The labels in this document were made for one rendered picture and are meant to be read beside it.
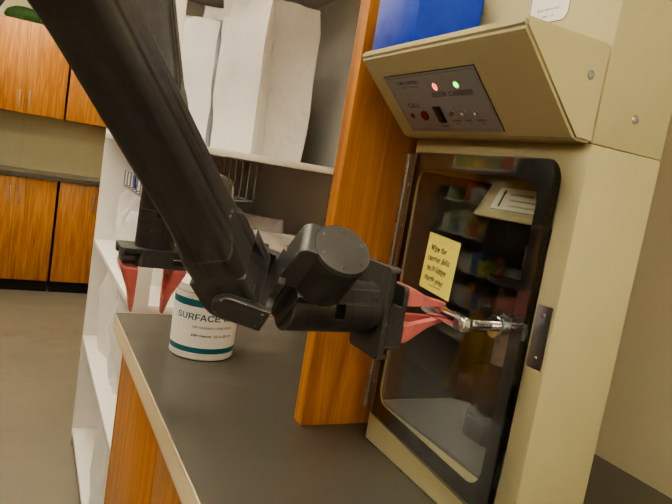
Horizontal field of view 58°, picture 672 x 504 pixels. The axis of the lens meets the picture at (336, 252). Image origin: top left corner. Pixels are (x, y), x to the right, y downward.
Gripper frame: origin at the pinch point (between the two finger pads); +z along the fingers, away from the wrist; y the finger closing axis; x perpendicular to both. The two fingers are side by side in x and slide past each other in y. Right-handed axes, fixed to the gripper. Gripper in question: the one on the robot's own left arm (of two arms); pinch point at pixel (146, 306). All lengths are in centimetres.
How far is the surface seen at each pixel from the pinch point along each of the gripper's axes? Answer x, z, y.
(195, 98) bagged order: 93, -39, 24
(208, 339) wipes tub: 20.4, 11.3, 16.4
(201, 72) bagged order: 92, -47, 24
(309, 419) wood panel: -9.2, 14.6, 25.8
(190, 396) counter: 3.4, 15.8, 9.7
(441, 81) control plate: -29, -37, 25
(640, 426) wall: -30, 8, 77
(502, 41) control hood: -42, -40, 22
